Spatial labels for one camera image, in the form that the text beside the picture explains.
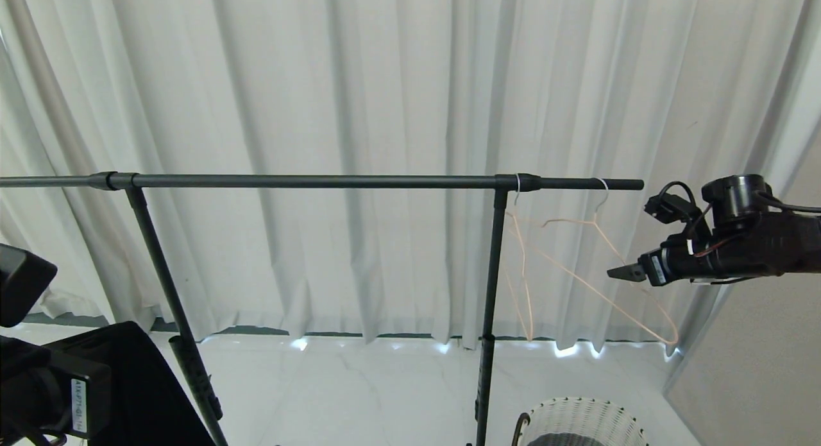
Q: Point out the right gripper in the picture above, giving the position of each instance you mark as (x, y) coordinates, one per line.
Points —
(680, 266)

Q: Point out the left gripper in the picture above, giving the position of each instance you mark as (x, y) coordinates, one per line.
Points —
(51, 394)

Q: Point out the pink clothes hanger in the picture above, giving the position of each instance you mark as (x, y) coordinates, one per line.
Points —
(603, 296)
(524, 260)

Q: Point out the black garment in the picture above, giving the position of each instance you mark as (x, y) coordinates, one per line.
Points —
(147, 394)

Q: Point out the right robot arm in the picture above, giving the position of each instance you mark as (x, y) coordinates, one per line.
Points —
(770, 247)

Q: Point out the white laundry basket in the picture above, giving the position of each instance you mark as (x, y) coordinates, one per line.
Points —
(577, 417)

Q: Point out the black clothes rack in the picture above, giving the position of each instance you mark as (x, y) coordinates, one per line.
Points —
(321, 181)

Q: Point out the white curtain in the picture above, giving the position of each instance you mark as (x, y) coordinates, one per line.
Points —
(353, 80)

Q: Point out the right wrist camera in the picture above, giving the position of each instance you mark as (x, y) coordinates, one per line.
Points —
(670, 208)

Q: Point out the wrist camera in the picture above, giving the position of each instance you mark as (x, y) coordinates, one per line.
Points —
(22, 282)
(670, 208)

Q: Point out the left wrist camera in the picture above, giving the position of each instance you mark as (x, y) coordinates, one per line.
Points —
(22, 282)

